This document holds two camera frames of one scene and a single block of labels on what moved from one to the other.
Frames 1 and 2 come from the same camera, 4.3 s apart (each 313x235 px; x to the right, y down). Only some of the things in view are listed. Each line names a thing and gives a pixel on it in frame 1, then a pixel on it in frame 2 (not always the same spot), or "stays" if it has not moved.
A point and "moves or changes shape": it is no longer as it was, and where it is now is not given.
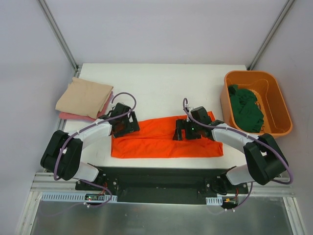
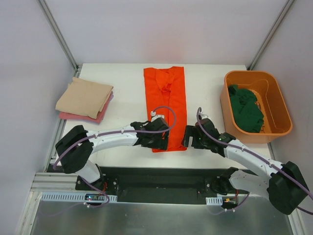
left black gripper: (130, 123) → (162, 133)
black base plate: (162, 184) stays
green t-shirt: (248, 116) stays
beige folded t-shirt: (84, 98) stays
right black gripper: (182, 129) → (193, 136)
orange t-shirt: (155, 139) moves or changes shape
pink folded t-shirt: (71, 116) stays
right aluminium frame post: (270, 34) stays
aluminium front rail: (42, 183) stays
